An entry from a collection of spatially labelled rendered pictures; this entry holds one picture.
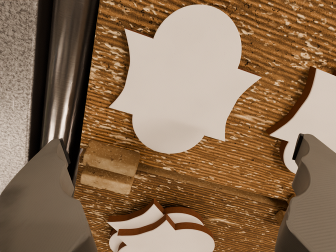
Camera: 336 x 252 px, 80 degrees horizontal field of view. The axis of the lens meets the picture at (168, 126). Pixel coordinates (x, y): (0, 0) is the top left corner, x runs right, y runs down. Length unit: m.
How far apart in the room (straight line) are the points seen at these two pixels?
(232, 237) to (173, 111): 0.25
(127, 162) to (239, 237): 0.23
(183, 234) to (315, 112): 0.21
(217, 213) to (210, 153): 0.11
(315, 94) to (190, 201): 0.19
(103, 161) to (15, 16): 0.16
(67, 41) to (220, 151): 0.20
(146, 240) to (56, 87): 0.22
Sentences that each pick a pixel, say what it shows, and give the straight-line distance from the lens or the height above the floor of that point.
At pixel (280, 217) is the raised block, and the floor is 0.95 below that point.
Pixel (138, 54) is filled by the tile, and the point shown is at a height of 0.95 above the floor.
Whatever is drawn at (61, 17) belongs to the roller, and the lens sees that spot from 0.23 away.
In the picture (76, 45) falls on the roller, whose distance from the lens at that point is 0.23.
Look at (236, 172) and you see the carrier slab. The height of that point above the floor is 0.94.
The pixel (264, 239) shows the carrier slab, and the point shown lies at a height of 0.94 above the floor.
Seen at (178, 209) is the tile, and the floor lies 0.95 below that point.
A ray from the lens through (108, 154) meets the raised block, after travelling 0.23.
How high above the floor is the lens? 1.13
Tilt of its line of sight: 60 degrees down
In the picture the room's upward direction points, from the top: 178 degrees counter-clockwise
